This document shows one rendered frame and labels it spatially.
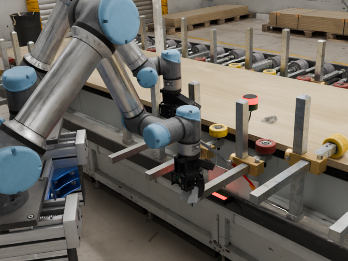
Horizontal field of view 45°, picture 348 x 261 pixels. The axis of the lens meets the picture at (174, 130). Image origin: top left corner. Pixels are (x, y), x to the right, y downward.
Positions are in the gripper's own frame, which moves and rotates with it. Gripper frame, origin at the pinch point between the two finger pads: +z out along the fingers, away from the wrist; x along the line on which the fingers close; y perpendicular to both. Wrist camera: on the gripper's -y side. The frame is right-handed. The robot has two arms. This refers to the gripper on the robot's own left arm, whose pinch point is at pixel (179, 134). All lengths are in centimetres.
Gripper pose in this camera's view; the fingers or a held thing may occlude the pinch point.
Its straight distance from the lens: 176.0
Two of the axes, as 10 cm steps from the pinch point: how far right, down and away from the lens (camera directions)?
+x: -4.5, 3.7, -8.1
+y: -8.9, -1.3, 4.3
